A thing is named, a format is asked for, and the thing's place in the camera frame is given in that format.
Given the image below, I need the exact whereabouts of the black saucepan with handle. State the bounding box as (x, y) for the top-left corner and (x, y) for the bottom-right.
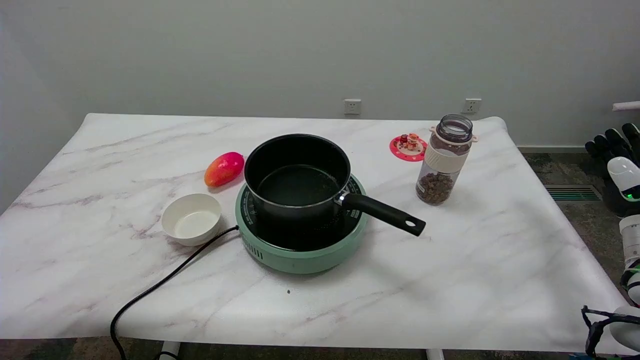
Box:
(243, 133), (427, 237)

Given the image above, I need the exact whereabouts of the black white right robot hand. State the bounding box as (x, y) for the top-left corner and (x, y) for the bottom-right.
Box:
(584, 122), (640, 218)

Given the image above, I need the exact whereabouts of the white ceramic bowl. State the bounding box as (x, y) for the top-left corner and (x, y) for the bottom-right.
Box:
(161, 193), (222, 247)

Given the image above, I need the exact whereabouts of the floor air vent grille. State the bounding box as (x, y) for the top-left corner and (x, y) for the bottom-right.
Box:
(544, 184), (604, 202)

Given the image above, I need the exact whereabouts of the clear bottle with brown pellets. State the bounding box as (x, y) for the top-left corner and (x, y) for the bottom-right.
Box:
(415, 114), (479, 206)

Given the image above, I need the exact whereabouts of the red orange mango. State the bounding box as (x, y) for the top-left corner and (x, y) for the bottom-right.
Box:
(204, 151), (246, 188)

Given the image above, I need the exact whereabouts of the red coaster with small figurines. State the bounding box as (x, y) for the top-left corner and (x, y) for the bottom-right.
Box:
(389, 133), (429, 162)

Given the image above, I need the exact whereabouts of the black power cable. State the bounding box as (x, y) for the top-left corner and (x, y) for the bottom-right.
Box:
(109, 225), (240, 360)

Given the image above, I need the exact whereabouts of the green round induction cooker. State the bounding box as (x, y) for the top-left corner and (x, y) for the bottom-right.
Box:
(235, 174), (369, 275)

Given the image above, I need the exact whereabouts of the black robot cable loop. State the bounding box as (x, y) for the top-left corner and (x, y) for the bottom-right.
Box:
(581, 305), (640, 358)

